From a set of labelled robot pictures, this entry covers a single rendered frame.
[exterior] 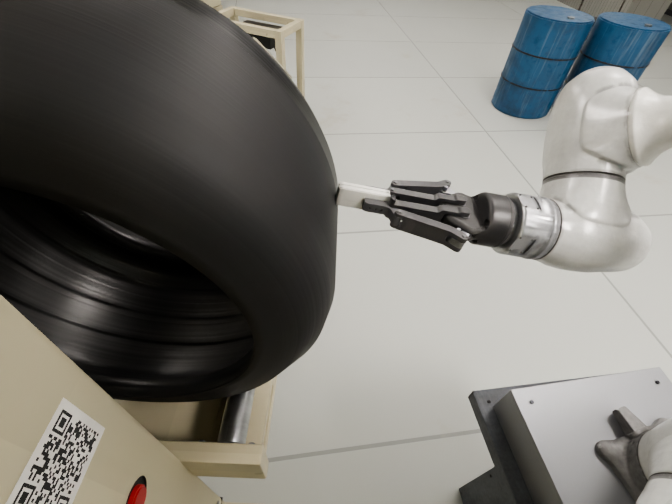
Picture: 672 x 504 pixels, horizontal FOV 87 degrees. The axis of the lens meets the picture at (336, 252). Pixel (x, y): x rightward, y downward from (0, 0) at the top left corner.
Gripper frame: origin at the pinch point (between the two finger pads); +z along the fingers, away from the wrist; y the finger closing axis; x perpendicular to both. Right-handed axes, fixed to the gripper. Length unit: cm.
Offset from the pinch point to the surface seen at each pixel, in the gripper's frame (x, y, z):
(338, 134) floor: 122, -241, -16
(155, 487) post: 25.5, 30.4, 20.1
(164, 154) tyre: -12.8, 16.0, 18.4
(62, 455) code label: 4.8, 31.8, 22.9
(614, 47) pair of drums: 25, -294, -229
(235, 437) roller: 34.0, 21.9, 12.4
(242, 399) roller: 33.9, 16.0, 12.5
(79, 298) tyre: 33, 1, 45
